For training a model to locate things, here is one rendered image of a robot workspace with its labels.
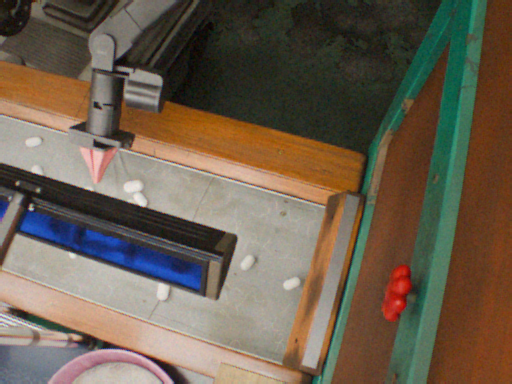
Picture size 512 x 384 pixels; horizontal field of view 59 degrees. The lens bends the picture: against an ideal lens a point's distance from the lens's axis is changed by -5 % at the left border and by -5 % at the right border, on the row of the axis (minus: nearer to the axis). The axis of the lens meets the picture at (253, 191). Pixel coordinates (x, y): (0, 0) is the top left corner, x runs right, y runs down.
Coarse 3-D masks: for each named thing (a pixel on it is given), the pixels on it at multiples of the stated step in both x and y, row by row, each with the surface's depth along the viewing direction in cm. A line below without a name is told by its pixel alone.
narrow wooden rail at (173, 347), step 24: (0, 288) 82; (24, 288) 82; (48, 288) 82; (48, 312) 81; (72, 312) 81; (96, 312) 81; (120, 312) 81; (96, 336) 79; (120, 336) 79; (144, 336) 79; (168, 336) 79; (168, 360) 78; (192, 360) 78; (216, 360) 78; (240, 360) 78; (264, 360) 78
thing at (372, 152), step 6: (378, 132) 86; (378, 138) 83; (372, 144) 91; (372, 150) 89; (372, 156) 85; (372, 162) 82; (366, 168) 90; (372, 168) 81; (366, 174) 88; (366, 180) 84; (366, 186) 82; (366, 192) 80; (360, 222) 78; (354, 246) 76; (312, 378) 78; (318, 378) 70
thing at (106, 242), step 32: (0, 192) 51; (32, 192) 51; (64, 192) 54; (96, 192) 57; (32, 224) 54; (64, 224) 52; (96, 224) 50; (128, 224) 50; (160, 224) 52; (192, 224) 54; (96, 256) 54; (128, 256) 52; (160, 256) 51; (192, 256) 49; (224, 256) 49; (192, 288) 52
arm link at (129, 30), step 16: (144, 0) 69; (160, 0) 69; (176, 0) 69; (112, 16) 70; (128, 16) 70; (144, 16) 70; (160, 16) 70; (96, 32) 71; (112, 32) 71; (128, 32) 71; (144, 32) 71; (128, 48) 72
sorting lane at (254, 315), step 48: (0, 144) 94; (48, 144) 94; (144, 192) 90; (192, 192) 90; (240, 192) 90; (240, 240) 87; (288, 240) 87; (96, 288) 84; (144, 288) 84; (240, 288) 84; (192, 336) 81; (240, 336) 81; (288, 336) 81
